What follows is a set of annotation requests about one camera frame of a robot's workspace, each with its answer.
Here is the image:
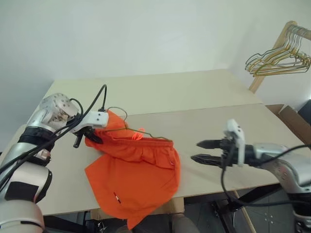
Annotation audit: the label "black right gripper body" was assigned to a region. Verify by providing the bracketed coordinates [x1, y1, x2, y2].
[220, 135, 240, 168]

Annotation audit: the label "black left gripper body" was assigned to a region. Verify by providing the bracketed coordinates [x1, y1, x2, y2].
[73, 127, 96, 148]

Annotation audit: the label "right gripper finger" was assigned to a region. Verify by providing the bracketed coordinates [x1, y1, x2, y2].
[196, 139, 225, 150]
[190, 153, 223, 168]

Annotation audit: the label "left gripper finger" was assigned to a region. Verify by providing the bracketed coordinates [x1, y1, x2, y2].
[88, 132, 104, 145]

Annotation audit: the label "olive wire hanger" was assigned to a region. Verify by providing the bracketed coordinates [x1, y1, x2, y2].
[103, 106, 174, 143]

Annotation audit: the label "orange shorts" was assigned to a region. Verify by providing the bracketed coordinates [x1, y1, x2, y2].
[84, 109, 182, 231]

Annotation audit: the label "thin wooden slat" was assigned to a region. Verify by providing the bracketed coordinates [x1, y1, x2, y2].
[234, 190, 256, 233]

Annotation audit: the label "brown cardboard box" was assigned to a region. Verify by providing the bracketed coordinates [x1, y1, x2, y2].
[264, 104, 311, 145]

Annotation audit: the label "wooden clothes rack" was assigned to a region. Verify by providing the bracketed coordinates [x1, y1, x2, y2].
[248, 21, 311, 94]

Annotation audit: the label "bunch of hangers on rack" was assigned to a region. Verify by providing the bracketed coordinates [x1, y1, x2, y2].
[251, 30, 311, 77]

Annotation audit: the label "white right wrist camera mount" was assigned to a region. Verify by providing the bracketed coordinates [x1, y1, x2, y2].
[223, 118, 245, 168]

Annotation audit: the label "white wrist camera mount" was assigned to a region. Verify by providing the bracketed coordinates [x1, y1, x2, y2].
[223, 118, 245, 168]
[70, 110, 109, 134]

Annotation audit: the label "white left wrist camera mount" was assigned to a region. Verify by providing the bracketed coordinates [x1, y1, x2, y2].
[70, 110, 109, 134]

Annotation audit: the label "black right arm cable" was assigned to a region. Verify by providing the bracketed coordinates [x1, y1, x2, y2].
[220, 142, 311, 207]

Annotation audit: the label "black metal table frame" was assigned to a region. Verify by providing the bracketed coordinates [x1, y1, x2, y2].
[184, 183, 286, 233]
[43, 211, 92, 233]

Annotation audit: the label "gold wire hanger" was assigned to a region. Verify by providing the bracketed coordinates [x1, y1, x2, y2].
[247, 28, 311, 75]

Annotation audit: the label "grey wire hanger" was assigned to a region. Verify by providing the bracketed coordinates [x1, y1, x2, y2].
[245, 26, 311, 73]

